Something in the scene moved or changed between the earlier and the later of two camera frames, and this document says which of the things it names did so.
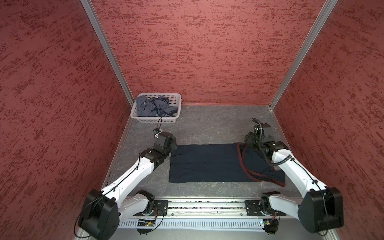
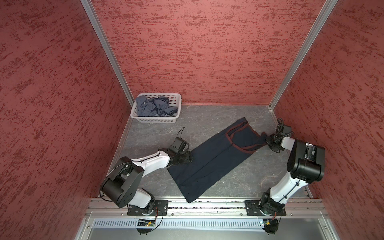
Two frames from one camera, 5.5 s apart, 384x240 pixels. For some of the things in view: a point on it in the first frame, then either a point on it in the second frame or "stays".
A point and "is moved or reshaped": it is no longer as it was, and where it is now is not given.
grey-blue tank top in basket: [153, 106] stays
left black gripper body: [172, 147] to [184, 158]
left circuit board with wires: [145, 226] stays
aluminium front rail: [206, 206] stays
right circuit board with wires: [271, 226] stays
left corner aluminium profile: [101, 33] stays
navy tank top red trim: [221, 162] is moved or reshaped
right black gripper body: [252, 141] to [270, 140]
